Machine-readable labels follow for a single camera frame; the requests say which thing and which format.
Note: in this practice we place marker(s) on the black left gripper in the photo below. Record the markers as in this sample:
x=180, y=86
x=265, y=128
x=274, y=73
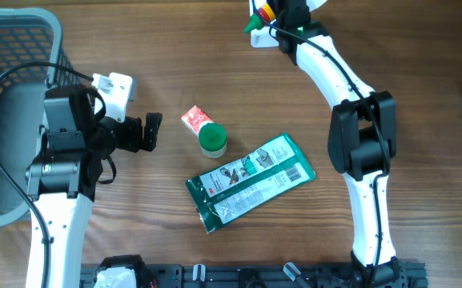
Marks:
x=134, y=142

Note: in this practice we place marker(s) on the small orange white box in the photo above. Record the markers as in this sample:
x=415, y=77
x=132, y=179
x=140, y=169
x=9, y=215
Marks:
x=195, y=119

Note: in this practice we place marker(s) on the green lidded round jar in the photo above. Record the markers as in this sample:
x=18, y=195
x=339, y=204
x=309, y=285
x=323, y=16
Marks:
x=213, y=140

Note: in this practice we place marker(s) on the green white sachet packet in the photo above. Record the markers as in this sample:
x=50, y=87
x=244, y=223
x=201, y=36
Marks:
x=228, y=192

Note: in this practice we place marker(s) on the red yellow green-capped bottle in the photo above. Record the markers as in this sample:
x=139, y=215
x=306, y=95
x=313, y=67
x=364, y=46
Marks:
x=260, y=15

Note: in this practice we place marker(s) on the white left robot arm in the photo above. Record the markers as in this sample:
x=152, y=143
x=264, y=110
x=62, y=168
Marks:
x=62, y=178

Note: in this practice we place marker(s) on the white barcode scanner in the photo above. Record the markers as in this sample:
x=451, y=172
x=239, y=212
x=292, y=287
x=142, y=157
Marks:
x=263, y=38

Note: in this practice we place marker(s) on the grey plastic mesh basket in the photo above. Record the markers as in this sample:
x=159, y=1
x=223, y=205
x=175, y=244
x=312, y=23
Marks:
x=30, y=44

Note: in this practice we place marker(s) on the black mounting rail base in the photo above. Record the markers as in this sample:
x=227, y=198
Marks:
x=131, y=271

